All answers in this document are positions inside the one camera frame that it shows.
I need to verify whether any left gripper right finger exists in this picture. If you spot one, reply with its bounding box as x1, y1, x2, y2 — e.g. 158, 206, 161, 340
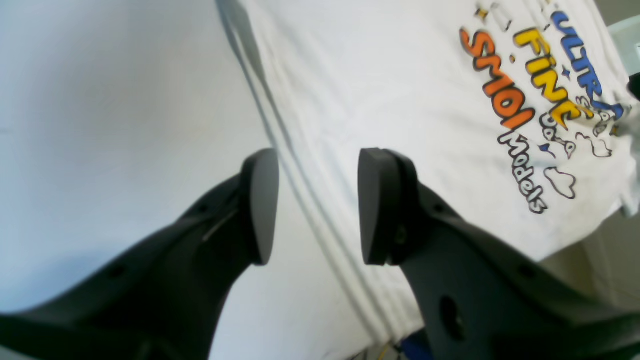
358, 148, 640, 360

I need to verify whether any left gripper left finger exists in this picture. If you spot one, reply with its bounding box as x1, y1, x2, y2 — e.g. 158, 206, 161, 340
0, 148, 279, 360

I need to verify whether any white printed T-shirt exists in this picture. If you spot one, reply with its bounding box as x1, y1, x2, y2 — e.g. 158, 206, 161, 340
218, 0, 639, 342

